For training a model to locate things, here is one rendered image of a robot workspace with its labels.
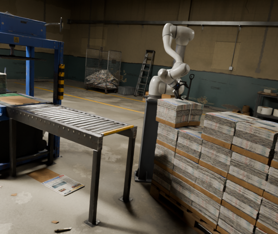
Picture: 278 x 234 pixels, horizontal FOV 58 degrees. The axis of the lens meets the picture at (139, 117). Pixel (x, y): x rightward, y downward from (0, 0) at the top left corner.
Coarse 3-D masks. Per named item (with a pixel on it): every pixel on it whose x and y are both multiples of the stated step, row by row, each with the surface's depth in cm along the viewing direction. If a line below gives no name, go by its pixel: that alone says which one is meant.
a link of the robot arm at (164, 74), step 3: (162, 69) 228; (165, 69) 229; (159, 72) 228; (162, 72) 226; (165, 72) 226; (168, 72) 226; (159, 75) 227; (162, 75) 226; (165, 75) 227; (168, 75) 226; (162, 78) 229; (165, 78) 228; (168, 78) 228; (171, 78) 227; (165, 81) 232; (168, 81) 231; (171, 81) 232
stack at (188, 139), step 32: (160, 128) 255; (192, 128) 247; (160, 160) 257; (224, 160) 196; (256, 160) 175; (160, 192) 259; (192, 192) 223; (224, 192) 196; (192, 224) 224; (224, 224) 197
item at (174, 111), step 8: (160, 104) 250; (168, 104) 241; (176, 104) 235; (184, 104) 237; (160, 112) 253; (168, 112) 243; (176, 112) 234; (184, 112) 240; (168, 120) 244; (176, 120) 237; (184, 120) 244
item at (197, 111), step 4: (184, 100) 262; (188, 100) 270; (196, 104) 247; (200, 104) 251; (196, 108) 249; (200, 108) 252; (192, 112) 247; (196, 112) 250; (200, 112) 254; (192, 116) 249; (196, 116) 253; (200, 116) 256; (192, 120) 250; (196, 120) 254
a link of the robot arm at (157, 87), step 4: (156, 76) 282; (152, 80) 282; (156, 80) 280; (160, 80) 280; (152, 84) 281; (156, 84) 280; (160, 84) 280; (164, 84) 281; (152, 88) 282; (156, 88) 281; (160, 88) 281; (164, 88) 281; (152, 92) 283; (156, 92) 282; (160, 92) 283; (164, 92) 284
